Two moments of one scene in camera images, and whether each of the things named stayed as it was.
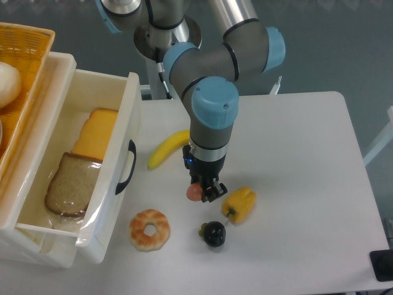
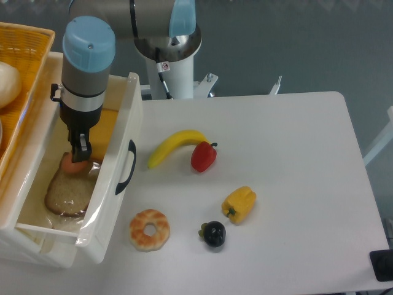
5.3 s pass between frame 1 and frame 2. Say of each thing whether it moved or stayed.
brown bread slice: stayed
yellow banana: stayed
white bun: stayed
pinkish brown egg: moved
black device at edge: stayed
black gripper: moved
